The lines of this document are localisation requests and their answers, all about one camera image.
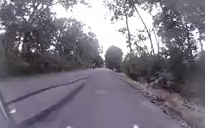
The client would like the dark round tree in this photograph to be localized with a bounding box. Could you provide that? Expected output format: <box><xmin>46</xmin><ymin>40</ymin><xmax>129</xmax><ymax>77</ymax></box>
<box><xmin>104</xmin><ymin>45</ymin><xmax>124</xmax><ymax>71</ymax></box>

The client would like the grey asphalt road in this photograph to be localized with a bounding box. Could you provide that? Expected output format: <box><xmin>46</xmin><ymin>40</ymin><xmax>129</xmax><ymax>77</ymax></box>
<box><xmin>0</xmin><ymin>67</ymin><xmax>184</xmax><ymax>128</ymax></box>

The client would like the row of trees and bushes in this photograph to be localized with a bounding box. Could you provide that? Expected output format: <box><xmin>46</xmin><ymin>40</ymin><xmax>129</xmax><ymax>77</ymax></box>
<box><xmin>0</xmin><ymin>0</ymin><xmax>105</xmax><ymax>79</ymax></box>

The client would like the leaf-strewn dirt verge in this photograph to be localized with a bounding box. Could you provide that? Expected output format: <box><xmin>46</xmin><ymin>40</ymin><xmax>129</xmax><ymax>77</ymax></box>
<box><xmin>118</xmin><ymin>71</ymin><xmax>205</xmax><ymax>128</ymax></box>

